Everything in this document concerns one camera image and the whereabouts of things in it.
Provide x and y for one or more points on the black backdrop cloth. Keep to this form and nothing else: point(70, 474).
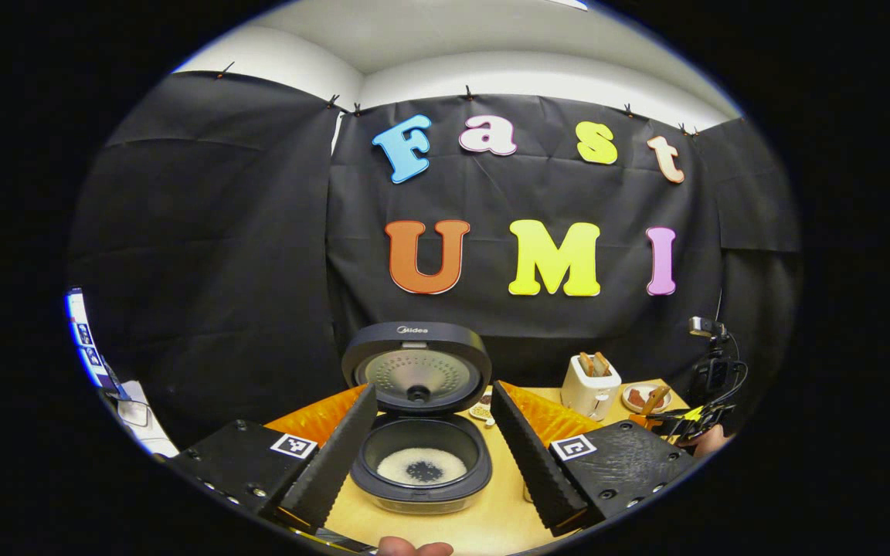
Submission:
point(205, 255)

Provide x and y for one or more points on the long ceiling light panel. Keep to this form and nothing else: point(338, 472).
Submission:
point(568, 4)

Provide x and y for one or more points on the toast slice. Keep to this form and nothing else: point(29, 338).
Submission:
point(602, 364)
point(585, 364)

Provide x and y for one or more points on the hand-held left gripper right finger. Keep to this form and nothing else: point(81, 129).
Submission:
point(534, 463)

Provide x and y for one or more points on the computer monitor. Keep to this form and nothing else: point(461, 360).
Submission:
point(83, 340)

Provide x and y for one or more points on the white rice grains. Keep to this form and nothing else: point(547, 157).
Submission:
point(395, 467)

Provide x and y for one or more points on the dark grey rice cooker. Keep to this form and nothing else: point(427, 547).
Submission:
point(422, 340)

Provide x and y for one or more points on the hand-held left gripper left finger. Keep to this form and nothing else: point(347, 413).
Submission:
point(341, 455)

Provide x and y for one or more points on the white round plate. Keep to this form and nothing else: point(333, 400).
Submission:
point(630, 408)

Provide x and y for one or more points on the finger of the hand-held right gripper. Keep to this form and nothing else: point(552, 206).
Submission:
point(665, 421)

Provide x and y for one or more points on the brown meat piece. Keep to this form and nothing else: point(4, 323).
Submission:
point(636, 398)

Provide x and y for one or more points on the white side desk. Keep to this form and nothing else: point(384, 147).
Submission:
point(144, 432)

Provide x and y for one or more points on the white toaster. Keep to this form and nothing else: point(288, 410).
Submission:
point(588, 394)

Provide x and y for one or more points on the white divided grain dish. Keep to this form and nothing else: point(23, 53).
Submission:
point(482, 407)

